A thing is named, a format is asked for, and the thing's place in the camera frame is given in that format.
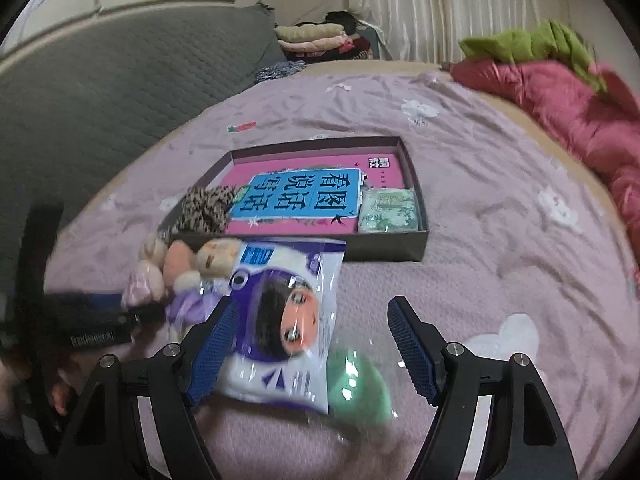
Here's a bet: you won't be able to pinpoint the white curtain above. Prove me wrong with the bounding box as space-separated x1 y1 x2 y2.
345 0 601 66

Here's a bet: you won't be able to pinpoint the blue picture book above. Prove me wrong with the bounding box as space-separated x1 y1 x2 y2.
227 167 368 223

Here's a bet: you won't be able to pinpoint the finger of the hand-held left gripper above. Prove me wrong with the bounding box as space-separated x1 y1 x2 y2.
45 291 168 328

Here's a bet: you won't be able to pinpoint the teddy bear with purple dress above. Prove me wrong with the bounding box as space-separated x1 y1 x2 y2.
165 237 241 341

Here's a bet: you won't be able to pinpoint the pink book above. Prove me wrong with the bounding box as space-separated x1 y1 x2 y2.
225 154 405 236

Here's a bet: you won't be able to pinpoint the purple printed bed sheet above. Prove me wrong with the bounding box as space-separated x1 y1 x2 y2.
42 60 640 480

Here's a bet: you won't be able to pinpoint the green tissue packet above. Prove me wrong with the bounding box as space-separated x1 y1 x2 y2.
357 187 418 233

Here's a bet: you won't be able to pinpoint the green blanket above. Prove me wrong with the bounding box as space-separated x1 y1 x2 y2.
459 20 608 93

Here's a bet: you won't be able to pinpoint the pink folded garment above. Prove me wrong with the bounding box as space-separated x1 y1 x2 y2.
282 36 351 55

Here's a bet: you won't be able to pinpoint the beige folded garment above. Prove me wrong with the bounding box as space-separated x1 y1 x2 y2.
275 22 347 43

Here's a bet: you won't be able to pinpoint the blue knit cloth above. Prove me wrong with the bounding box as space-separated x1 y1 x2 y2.
256 60 306 84

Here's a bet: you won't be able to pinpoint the grey shallow cardboard box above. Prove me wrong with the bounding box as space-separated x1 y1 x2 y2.
159 135 431 263

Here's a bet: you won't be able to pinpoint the green round puff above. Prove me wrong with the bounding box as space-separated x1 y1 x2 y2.
327 347 396 421

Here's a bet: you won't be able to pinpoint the white purple face mask packet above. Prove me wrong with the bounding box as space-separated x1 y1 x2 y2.
215 237 347 416

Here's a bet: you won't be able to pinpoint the pink quilt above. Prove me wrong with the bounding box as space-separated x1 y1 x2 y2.
450 57 640 286

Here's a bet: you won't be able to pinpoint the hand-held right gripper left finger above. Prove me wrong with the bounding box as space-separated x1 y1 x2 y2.
50 297 243 480

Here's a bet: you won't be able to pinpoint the grey quilted mattress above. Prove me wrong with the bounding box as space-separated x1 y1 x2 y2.
0 2 288 286

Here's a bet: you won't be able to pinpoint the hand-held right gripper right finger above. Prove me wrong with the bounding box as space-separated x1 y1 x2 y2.
387 296 576 480

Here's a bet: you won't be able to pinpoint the teddy bear with pink dress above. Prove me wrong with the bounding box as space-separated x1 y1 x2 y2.
122 237 171 311

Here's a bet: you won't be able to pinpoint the black garment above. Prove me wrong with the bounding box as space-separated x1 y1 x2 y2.
325 10 362 36

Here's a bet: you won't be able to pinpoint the dark red patterned garment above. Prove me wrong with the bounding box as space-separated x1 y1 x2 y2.
340 35 375 59

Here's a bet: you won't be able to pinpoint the person's left hand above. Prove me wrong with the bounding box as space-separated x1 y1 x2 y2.
0 347 76 418

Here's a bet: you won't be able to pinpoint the peach plush ball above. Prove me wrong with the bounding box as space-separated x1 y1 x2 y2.
162 241 201 286

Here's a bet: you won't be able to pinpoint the leopard print scrunchie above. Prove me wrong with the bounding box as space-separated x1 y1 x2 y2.
180 185 238 235

